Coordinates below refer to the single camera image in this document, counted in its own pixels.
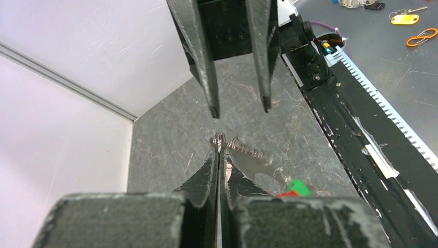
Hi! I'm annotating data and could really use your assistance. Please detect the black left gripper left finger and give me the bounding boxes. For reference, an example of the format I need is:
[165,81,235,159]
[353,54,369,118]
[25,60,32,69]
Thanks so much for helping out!
[33,149,219,247]

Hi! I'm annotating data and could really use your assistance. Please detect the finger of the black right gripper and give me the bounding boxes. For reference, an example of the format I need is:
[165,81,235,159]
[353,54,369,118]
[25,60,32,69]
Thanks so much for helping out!
[167,1,220,119]
[245,1,279,113]

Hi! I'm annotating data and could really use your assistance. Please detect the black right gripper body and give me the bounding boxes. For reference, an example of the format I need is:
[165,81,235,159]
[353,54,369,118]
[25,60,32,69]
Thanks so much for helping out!
[171,0,282,83]

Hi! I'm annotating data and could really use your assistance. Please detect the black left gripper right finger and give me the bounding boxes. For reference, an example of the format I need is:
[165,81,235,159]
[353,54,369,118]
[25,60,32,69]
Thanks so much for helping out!
[218,149,390,247]

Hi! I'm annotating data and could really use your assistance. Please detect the green key tag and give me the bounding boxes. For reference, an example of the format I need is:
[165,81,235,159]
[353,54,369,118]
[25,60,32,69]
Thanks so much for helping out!
[287,179,311,197]

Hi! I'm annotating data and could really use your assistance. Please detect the silver keyring with red tool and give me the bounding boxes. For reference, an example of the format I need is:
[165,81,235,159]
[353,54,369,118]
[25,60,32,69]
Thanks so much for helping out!
[210,133,299,198]

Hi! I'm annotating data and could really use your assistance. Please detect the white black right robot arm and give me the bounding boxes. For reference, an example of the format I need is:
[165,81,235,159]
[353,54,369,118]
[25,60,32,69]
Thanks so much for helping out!
[167,1,333,119]

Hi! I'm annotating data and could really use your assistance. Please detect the black key fob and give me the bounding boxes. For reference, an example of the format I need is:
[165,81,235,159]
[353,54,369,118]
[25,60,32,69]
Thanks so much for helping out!
[364,2,386,11]

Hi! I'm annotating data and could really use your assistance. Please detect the yellow key tag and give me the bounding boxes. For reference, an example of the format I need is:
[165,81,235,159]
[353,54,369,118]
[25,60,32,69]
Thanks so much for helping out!
[390,14,420,25]

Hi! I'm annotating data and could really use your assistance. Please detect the orange carabiner clip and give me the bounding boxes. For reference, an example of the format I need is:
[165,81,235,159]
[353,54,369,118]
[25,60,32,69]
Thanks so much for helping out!
[406,28,437,48]

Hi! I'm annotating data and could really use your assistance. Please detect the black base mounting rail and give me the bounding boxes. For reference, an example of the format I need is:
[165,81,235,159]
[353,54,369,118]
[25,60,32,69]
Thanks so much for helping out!
[304,45,437,247]

